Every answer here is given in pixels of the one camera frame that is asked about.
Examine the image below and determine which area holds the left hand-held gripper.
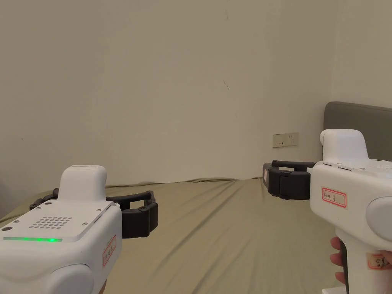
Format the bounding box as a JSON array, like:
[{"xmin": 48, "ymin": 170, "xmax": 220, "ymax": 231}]
[{"xmin": 0, "ymin": 165, "xmax": 123, "ymax": 294}]

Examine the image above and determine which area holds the grey padded headboard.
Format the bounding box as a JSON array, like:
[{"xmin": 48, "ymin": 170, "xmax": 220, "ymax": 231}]
[{"xmin": 323, "ymin": 101, "xmax": 392, "ymax": 163}]

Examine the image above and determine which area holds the person's right hand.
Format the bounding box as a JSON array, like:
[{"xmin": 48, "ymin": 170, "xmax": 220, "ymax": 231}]
[{"xmin": 330, "ymin": 237, "xmax": 392, "ymax": 284}]

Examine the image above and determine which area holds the beige wall socket panel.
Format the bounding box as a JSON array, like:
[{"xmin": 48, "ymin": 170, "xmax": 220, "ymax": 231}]
[{"xmin": 272, "ymin": 132, "xmax": 299, "ymax": 149}]

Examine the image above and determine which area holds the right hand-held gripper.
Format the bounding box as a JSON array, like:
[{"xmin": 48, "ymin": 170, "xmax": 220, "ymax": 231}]
[{"xmin": 262, "ymin": 129, "xmax": 392, "ymax": 294}]

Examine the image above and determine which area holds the bed with olive sheet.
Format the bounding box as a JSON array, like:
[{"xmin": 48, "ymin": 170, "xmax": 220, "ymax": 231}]
[{"xmin": 0, "ymin": 177, "xmax": 348, "ymax": 294}]

